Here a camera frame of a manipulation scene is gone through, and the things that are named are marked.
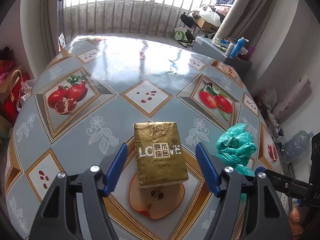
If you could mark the cardboard box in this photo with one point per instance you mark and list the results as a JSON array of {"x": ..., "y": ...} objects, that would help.
[{"x": 207, "y": 24}]

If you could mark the green plastic bag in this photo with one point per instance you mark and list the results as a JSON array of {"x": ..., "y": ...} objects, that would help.
[{"x": 236, "y": 145}]

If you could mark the person's right hand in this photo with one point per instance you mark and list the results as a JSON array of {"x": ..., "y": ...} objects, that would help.
[{"x": 295, "y": 220}]

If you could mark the grey cabinet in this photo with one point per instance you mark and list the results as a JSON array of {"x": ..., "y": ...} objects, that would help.
[{"x": 215, "y": 52}]

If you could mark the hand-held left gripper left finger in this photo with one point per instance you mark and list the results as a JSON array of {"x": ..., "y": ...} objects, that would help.
[{"x": 116, "y": 170}]

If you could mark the large clear water jug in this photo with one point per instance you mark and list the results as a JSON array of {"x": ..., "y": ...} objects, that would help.
[{"x": 297, "y": 146}]

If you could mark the gold tissue pack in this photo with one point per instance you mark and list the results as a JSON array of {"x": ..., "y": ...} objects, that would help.
[{"x": 160, "y": 155}]

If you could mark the red gift bag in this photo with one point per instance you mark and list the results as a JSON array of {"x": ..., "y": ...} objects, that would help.
[{"x": 12, "y": 97}]

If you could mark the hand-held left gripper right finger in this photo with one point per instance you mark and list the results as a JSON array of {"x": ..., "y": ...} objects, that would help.
[{"x": 207, "y": 172}]

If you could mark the pink cup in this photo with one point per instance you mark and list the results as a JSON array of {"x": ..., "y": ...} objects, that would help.
[{"x": 250, "y": 53}]

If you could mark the small pink wrapper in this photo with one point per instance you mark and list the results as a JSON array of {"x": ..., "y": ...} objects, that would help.
[{"x": 143, "y": 55}]

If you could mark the beige curtain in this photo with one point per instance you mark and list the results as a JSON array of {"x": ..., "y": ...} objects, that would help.
[{"x": 250, "y": 10}]

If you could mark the black chair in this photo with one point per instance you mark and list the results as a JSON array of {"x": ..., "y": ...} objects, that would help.
[{"x": 187, "y": 22}]

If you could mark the small white bottle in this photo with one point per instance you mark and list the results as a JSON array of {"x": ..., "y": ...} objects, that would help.
[{"x": 229, "y": 50}]

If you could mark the white plastic bag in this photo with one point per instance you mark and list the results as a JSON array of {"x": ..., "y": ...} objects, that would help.
[{"x": 267, "y": 98}]

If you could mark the heap of white plastic bags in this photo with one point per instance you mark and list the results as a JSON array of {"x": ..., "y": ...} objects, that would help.
[{"x": 206, "y": 13}]

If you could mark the metal balcony railing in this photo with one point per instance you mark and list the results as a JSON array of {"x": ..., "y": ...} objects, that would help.
[{"x": 140, "y": 15}]

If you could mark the white and green shopping bag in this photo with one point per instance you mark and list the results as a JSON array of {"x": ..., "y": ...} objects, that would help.
[{"x": 180, "y": 34}]

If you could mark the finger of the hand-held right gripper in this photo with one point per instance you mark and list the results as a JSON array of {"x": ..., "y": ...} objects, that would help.
[{"x": 287, "y": 185}]

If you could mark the pink rolled mat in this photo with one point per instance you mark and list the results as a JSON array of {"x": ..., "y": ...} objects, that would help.
[{"x": 292, "y": 97}]

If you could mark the blue spray bottle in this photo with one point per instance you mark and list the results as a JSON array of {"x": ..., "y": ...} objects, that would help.
[{"x": 238, "y": 47}]

